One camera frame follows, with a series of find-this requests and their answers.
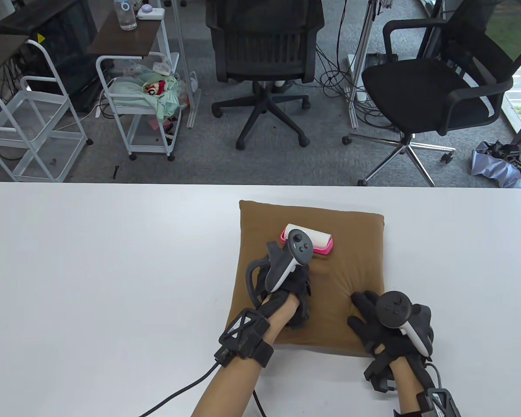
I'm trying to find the person's right hand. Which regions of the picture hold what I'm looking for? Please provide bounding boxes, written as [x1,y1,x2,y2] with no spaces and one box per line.
[347,290,435,394]

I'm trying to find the person's left hand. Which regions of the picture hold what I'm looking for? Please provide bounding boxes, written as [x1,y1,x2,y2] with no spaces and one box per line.
[245,242,312,331]

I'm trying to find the brown pillow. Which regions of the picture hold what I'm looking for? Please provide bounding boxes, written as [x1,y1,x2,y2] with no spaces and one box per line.
[228,200,385,357]

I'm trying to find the pink lint roller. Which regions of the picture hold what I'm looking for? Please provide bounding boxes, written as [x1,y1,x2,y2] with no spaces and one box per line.
[279,223,333,255]

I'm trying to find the person's right forearm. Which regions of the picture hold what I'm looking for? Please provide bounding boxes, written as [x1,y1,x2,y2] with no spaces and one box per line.
[386,358,426,417]

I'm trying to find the person's left forearm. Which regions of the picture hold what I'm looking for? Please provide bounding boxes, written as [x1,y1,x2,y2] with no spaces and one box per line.
[191,293,302,417]

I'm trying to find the grey right hand controller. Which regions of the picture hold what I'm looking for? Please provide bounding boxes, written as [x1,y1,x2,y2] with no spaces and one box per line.
[376,290,435,357]

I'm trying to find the grey hand controller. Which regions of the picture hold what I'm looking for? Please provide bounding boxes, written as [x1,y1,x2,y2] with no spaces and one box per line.
[376,290,435,357]
[245,228,313,311]

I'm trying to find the grey left hand controller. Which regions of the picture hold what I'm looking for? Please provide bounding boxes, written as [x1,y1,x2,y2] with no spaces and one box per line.
[245,228,313,311]

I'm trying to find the crumpled blue grey cloth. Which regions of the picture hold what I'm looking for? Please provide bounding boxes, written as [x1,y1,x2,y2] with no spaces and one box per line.
[471,139,521,189]

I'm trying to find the black mesh chair chrome base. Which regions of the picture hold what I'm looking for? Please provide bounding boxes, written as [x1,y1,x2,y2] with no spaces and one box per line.
[342,0,521,187]

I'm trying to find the green cloth pile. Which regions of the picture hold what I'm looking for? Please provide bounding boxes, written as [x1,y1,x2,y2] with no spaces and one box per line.
[111,65,187,120]

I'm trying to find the black office chair black base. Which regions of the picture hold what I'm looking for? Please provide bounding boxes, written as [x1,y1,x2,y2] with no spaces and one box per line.
[205,0,326,150]

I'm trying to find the white cart with clothes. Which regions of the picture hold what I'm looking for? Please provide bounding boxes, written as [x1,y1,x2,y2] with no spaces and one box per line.
[96,52,183,161]

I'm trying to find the brown top side table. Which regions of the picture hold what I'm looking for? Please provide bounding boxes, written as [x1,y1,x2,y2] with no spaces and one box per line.
[87,9,172,59]

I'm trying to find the white device purple knob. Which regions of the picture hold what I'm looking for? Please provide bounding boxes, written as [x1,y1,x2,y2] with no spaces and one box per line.
[138,3,165,20]

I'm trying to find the clear water bottle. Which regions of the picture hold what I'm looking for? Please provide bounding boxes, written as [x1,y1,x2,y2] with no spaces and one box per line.
[114,0,138,31]

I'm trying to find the empty white cart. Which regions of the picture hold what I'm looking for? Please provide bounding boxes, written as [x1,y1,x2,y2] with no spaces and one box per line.
[0,40,92,183]

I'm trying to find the black cabinet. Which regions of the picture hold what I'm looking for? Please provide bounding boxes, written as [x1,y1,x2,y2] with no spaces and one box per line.
[0,0,113,111]

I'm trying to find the dark wooden desk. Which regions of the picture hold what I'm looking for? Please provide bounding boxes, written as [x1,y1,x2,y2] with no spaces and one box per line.
[0,34,30,83]

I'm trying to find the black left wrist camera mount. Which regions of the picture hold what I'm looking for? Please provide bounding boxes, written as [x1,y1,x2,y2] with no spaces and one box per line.
[214,308,274,369]

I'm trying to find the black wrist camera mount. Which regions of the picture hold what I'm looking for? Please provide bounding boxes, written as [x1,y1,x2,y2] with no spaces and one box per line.
[415,388,461,417]
[214,308,274,369]

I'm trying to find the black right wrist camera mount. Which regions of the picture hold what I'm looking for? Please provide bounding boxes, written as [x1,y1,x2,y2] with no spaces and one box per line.
[415,388,461,417]

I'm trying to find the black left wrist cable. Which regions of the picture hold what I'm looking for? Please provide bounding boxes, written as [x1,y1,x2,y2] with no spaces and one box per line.
[139,363,265,417]

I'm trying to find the clear white stand post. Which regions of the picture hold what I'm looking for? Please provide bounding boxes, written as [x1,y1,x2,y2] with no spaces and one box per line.
[163,0,202,129]

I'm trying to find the black floor cable bundle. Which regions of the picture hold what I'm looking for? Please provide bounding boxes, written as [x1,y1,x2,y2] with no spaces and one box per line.
[317,0,400,129]

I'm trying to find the aluminium frame post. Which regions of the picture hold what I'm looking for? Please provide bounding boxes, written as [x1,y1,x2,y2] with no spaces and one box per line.
[345,0,393,129]

